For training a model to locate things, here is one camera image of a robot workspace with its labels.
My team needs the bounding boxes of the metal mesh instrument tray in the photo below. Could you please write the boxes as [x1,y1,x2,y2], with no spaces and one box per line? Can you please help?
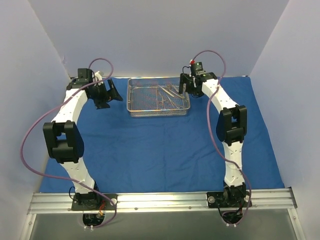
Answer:
[126,77,191,117]

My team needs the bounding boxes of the steel forceps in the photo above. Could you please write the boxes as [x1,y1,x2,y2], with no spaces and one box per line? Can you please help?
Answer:
[158,90,165,110]

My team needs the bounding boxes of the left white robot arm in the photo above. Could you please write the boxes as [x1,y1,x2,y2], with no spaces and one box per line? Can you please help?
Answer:
[43,68,123,210]

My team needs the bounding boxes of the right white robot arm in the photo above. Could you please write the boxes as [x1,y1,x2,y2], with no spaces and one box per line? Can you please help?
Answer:
[178,60,248,207]

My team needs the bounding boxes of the steel tweezers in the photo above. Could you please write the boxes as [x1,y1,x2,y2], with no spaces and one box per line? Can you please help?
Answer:
[159,86,175,98]

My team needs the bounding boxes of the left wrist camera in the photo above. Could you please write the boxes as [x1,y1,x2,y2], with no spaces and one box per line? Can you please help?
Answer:
[93,71,104,82]

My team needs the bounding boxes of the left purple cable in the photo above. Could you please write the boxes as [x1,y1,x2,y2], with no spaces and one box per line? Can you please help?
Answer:
[20,57,118,228]

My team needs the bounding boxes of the purple cable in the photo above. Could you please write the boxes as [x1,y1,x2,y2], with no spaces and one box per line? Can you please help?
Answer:
[191,50,253,225]
[20,57,118,228]

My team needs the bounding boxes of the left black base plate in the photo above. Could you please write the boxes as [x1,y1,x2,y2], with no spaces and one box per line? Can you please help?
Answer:
[71,192,118,211]

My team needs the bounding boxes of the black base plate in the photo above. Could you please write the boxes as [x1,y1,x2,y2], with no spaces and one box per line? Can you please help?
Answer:
[71,192,118,211]
[206,191,249,209]

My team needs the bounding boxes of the aluminium front rail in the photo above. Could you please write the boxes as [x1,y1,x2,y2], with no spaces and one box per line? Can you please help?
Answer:
[27,188,297,214]

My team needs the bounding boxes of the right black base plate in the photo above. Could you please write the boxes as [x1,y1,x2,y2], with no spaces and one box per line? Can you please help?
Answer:
[206,191,249,209]

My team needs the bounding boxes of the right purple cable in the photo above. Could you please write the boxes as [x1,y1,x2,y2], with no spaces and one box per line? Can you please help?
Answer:
[191,50,253,225]

